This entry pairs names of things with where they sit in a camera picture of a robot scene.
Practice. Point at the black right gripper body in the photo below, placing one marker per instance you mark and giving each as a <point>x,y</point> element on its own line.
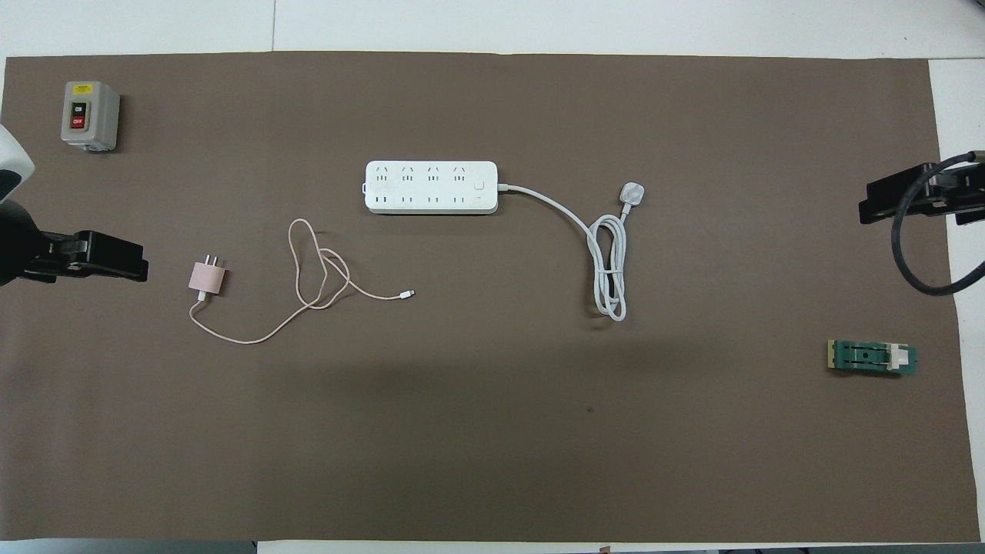
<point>962,188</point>

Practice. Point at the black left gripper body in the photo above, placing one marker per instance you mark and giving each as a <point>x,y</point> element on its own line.
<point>19,246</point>

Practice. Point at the pink charger adapter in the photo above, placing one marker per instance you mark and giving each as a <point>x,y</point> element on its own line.
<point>208,277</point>

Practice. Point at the brown table mat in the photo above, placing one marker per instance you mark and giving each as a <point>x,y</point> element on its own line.
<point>477,431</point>

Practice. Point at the grey push-button switch box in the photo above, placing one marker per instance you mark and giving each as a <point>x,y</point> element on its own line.
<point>88,115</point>

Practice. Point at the green knife switch yellow base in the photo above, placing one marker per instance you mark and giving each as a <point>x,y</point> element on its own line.
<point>869,358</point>

